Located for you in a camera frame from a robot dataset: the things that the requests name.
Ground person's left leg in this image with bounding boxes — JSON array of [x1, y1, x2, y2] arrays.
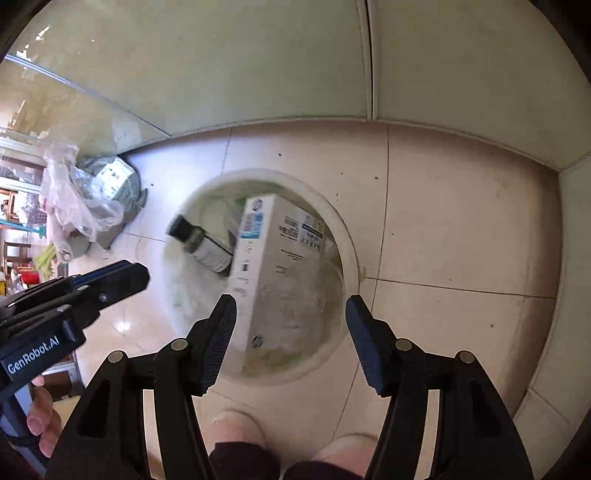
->
[[208, 438, 282, 480]]

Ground white printed cardboard box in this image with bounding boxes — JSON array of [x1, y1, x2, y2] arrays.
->
[[228, 194, 328, 377]]

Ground bottle with white label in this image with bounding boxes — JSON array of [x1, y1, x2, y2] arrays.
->
[[166, 215, 234, 278]]

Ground person's left hand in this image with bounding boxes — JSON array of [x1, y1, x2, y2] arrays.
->
[[26, 375, 64, 459]]

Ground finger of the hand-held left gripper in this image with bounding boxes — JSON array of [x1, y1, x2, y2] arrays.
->
[[69, 261, 133, 289], [69, 261, 151, 324]]

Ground green vegetables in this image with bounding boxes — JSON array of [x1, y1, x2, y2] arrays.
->
[[32, 244, 60, 278]]

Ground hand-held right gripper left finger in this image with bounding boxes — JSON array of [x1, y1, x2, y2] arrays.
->
[[46, 294, 238, 480]]

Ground metal door rail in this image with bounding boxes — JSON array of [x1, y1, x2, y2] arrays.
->
[[4, 54, 171, 139]]

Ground crumpled clear plastic bag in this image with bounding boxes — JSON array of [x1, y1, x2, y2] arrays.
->
[[39, 141, 125, 259]]

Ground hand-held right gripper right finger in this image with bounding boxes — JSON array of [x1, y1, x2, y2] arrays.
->
[[345, 295, 536, 480]]

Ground grey parcel bag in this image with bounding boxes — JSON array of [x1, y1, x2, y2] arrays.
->
[[76, 155, 148, 250]]

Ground white round trash bin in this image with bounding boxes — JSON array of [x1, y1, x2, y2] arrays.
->
[[164, 168, 365, 387]]

